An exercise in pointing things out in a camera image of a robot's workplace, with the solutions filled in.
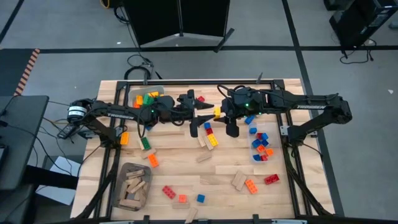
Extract black power adapter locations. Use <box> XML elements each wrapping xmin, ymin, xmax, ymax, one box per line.
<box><xmin>57</xmin><ymin>124</ymin><xmax>77</xmax><ymax>140</ymax></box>

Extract white plastic bin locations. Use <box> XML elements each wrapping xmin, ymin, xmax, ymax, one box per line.
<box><xmin>128</xmin><ymin>85</ymin><xmax>165</xmax><ymax>110</ymax></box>

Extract black folding partition screen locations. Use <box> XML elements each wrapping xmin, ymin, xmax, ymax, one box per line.
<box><xmin>123</xmin><ymin>0</ymin><xmax>236</xmax><ymax>54</ymax></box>

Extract black equipment case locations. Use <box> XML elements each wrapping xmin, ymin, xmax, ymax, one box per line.
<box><xmin>328</xmin><ymin>0</ymin><xmax>398</xmax><ymax>49</ymax></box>

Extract black side cart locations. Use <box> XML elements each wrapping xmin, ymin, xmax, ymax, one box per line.
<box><xmin>0</xmin><ymin>95</ymin><xmax>50</xmax><ymax>191</ymax></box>

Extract clear plastic bin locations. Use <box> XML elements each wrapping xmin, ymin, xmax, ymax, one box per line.
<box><xmin>249</xmin><ymin>123</ymin><xmax>283</xmax><ymax>165</ymax></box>

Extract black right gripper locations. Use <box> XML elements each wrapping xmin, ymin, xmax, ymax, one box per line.
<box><xmin>214</xmin><ymin>86</ymin><xmax>269</xmax><ymax>138</ymax></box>

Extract black coiled floor cable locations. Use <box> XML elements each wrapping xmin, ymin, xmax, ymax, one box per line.
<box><xmin>123</xmin><ymin>54</ymin><xmax>163</xmax><ymax>81</ymax></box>

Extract white sheet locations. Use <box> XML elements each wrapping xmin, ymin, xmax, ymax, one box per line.
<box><xmin>35</xmin><ymin>155</ymin><xmax>84</xmax><ymax>207</ymax></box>

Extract dark grey plastic bin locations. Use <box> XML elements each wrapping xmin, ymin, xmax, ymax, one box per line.
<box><xmin>111</xmin><ymin>162</ymin><xmax>154</xmax><ymax>212</ymax></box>

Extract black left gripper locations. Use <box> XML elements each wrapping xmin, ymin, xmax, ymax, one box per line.
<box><xmin>157</xmin><ymin>89</ymin><xmax>216</xmax><ymax>138</ymax></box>

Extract black mat with striped edge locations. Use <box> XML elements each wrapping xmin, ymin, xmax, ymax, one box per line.
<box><xmin>0</xmin><ymin>48</ymin><xmax>41</xmax><ymax>97</ymax></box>

